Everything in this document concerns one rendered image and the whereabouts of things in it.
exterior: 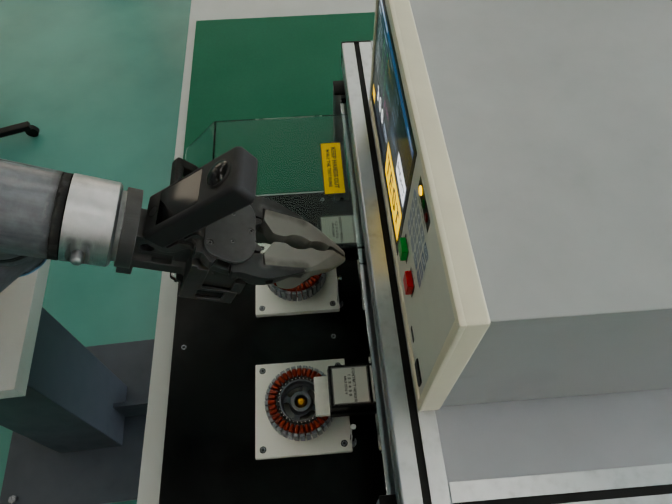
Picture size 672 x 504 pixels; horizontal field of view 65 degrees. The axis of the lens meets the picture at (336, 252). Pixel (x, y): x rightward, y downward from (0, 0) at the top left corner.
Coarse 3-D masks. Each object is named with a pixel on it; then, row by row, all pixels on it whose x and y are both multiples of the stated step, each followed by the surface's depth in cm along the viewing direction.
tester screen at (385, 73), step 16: (384, 16) 57; (384, 32) 58; (384, 48) 59; (384, 64) 60; (384, 80) 60; (384, 96) 61; (400, 96) 51; (384, 112) 62; (400, 112) 52; (384, 128) 63; (400, 128) 52; (384, 144) 64; (400, 144) 53; (384, 160) 65; (400, 208) 55; (400, 224) 56
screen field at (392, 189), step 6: (390, 156) 60; (390, 162) 60; (390, 168) 60; (390, 174) 60; (390, 180) 61; (390, 186) 61; (390, 192) 61; (396, 192) 57; (390, 198) 62; (396, 198) 57; (396, 204) 58; (396, 210) 58; (396, 216) 58; (396, 222) 58; (396, 228) 59; (396, 234) 59
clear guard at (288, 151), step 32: (224, 128) 79; (256, 128) 79; (288, 128) 79; (320, 128) 79; (192, 160) 81; (288, 160) 76; (320, 160) 76; (352, 160) 76; (256, 192) 73; (288, 192) 73; (320, 192) 73; (352, 192) 73; (320, 224) 70; (352, 224) 70
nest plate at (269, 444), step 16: (256, 368) 89; (272, 368) 89; (320, 368) 89; (256, 384) 87; (256, 400) 86; (256, 416) 85; (304, 416) 85; (256, 432) 83; (272, 432) 83; (336, 432) 83; (256, 448) 82; (272, 448) 82; (288, 448) 82; (304, 448) 82; (320, 448) 82; (336, 448) 82; (352, 448) 82
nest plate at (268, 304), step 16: (336, 272) 99; (256, 288) 97; (320, 288) 97; (336, 288) 97; (256, 304) 95; (272, 304) 95; (288, 304) 95; (304, 304) 95; (320, 304) 95; (336, 304) 95
